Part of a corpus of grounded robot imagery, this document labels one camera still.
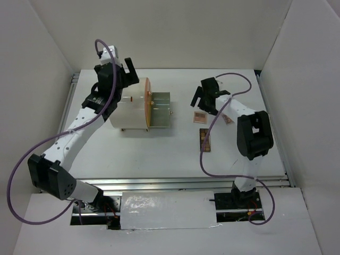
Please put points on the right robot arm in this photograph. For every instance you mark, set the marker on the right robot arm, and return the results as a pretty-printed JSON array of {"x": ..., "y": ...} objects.
[{"x": 254, "y": 137}]

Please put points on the white taped cover plate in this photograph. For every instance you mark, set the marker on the white taped cover plate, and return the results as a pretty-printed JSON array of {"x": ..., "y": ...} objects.
[{"x": 167, "y": 210}]

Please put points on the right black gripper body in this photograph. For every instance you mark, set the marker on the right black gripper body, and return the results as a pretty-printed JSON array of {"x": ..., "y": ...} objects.
[{"x": 204, "y": 95}]

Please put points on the cream round drawer cabinet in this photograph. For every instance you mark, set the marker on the cream round drawer cabinet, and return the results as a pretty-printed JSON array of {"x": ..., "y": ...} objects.
[{"x": 130, "y": 112}]

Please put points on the pink square eyeshadow palette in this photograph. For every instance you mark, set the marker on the pink square eyeshadow palette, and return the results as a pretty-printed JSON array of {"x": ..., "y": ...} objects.
[{"x": 200, "y": 117}]

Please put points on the round pan eyeshadow palette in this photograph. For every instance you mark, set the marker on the round pan eyeshadow palette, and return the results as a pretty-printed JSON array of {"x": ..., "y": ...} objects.
[{"x": 227, "y": 119}]

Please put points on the aluminium front rail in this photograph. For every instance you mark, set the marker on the aluminium front rail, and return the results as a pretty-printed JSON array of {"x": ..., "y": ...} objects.
[{"x": 161, "y": 184}]

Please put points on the long brown eyeshadow palette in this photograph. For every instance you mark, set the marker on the long brown eyeshadow palette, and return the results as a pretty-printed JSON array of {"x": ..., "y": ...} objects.
[{"x": 205, "y": 145}]

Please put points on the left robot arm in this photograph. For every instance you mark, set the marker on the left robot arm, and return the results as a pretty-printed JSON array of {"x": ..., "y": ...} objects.
[{"x": 50, "y": 170}]

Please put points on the left aluminium side rail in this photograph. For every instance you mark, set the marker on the left aluminium side rail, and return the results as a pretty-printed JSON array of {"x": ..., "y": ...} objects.
[{"x": 73, "y": 84}]

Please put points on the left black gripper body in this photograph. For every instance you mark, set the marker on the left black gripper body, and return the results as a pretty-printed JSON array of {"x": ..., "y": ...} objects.
[{"x": 125, "y": 80}]

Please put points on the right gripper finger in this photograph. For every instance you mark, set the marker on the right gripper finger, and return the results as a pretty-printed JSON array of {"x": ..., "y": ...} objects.
[
  {"x": 210, "y": 108},
  {"x": 196, "y": 100}
]

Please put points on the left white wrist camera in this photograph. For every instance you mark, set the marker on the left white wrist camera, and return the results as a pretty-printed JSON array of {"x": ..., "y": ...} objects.
[{"x": 107, "y": 53}]

